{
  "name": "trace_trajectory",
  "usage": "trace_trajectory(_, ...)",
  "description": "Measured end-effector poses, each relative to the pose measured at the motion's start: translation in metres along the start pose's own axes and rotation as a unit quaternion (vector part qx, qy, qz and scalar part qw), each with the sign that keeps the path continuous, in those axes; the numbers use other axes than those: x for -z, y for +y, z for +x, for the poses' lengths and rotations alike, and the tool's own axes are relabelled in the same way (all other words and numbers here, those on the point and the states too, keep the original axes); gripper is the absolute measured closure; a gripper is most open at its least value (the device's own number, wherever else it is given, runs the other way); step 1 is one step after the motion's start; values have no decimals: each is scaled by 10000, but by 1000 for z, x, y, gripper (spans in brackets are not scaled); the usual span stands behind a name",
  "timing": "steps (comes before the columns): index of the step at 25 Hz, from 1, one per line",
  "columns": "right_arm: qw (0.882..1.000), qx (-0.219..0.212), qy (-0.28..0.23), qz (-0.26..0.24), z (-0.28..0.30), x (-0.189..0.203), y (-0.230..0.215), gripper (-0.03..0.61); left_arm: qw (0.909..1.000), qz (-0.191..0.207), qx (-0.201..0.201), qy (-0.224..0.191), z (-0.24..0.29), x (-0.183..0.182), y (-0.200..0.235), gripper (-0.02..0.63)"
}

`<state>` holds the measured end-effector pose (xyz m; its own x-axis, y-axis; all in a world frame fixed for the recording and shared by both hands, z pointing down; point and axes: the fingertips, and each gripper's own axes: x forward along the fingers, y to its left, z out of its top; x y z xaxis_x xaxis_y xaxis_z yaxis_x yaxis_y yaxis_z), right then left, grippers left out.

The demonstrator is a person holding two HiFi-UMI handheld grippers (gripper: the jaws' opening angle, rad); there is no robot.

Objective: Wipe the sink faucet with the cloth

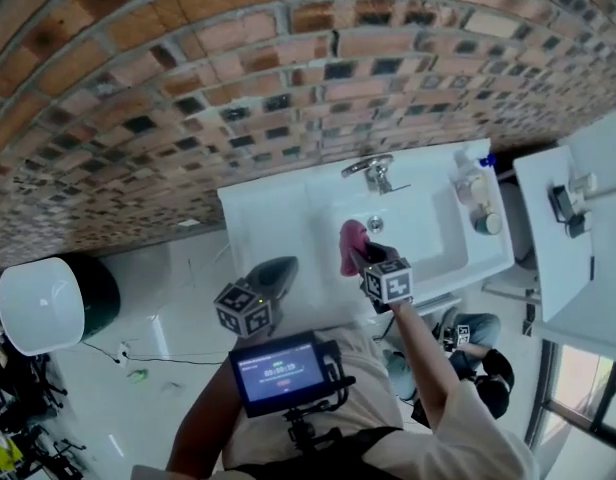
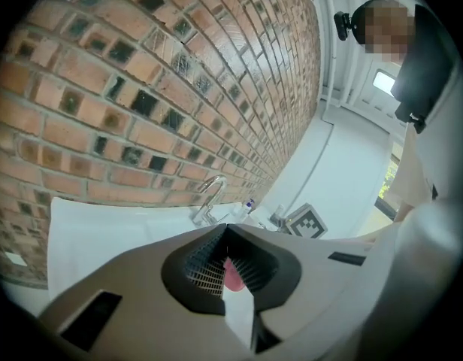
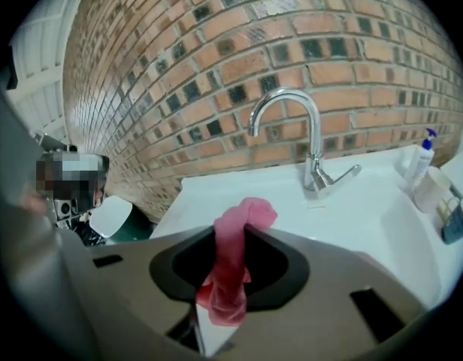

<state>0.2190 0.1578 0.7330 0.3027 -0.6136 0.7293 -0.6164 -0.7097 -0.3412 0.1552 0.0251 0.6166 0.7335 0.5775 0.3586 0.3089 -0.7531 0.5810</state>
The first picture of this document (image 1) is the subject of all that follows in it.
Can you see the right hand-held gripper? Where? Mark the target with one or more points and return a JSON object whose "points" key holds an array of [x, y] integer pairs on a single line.
{"points": [[390, 280]]}

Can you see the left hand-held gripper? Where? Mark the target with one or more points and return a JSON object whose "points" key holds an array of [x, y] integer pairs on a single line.
{"points": [[243, 310]]}

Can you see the pink cloth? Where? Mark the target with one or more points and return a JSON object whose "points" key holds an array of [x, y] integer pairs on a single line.
{"points": [[352, 248]]}

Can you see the chrome faucet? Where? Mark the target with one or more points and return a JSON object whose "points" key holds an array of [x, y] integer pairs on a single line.
{"points": [[373, 168]]}

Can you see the person's left forearm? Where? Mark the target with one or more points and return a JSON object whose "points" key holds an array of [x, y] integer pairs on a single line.
{"points": [[203, 418]]}

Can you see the person's right forearm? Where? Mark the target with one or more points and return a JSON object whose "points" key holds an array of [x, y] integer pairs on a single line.
{"points": [[428, 363]]}

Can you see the chrome sink drain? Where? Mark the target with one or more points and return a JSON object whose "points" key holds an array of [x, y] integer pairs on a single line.
{"points": [[375, 223]]}

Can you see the white sink vanity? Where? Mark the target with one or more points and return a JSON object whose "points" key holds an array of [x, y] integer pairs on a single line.
{"points": [[278, 218]]}

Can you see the black chest monitor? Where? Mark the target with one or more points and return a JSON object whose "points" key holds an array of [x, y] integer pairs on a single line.
{"points": [[278, 373]]}

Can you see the dark blue cup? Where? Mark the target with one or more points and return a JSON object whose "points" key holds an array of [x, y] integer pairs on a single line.
{"points": [[489, 222]]}

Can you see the white cup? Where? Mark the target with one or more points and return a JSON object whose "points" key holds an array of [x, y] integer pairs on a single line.
{"points": [[479, 188]]}

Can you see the blue capped bottle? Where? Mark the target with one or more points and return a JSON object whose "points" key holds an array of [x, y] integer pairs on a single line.
{"points": [[465, 168]]}

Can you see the person's light t-shirt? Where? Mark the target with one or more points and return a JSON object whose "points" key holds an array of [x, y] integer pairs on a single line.
{"points": [[378, 398]]}

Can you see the small green item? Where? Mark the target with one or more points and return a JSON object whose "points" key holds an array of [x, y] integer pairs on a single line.
{"points": [[138, 376]]}

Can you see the white floor socket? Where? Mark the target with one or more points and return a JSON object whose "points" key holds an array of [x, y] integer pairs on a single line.
{"points": [[123, 353]]}

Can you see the black chest harness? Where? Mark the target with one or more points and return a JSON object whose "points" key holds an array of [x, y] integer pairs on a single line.
{"points": [[338, 443]]}

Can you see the white side table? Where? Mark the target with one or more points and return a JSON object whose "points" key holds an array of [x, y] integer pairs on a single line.
{"points": [[563, 248]]}

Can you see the black rectangular box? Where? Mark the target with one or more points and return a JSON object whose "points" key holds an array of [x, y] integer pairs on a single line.
{"points": [[560, 202]]}

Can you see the grey cup on shelf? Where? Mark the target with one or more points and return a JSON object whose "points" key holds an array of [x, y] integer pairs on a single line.
{"points": [[577, 225]]}

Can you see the black remote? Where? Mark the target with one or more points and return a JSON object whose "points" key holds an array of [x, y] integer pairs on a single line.
{"points": [[591, 268]]}

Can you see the small white bottle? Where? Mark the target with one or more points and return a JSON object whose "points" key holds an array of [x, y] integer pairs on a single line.
{"points": [[584, 183]]}

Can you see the round white basin black base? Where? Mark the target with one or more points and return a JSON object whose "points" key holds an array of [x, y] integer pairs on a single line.
{"points": [[38, 308]]}

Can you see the large window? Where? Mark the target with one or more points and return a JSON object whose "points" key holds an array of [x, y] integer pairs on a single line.
{"points": [[583, 393]]}

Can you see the black office chair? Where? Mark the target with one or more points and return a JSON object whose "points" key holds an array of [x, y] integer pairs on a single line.
{"points": [[28, 398]]}

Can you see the yellow green bag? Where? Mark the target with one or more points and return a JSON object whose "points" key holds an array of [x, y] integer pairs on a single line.
{"points": [[3, 453]]}

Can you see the white wall socket plate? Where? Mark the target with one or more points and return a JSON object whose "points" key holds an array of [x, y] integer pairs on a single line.
{"points": [[189, 223]]}

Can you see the black monitor mount rig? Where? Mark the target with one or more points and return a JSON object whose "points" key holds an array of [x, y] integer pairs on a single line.
{"points": [[333, 373]]}

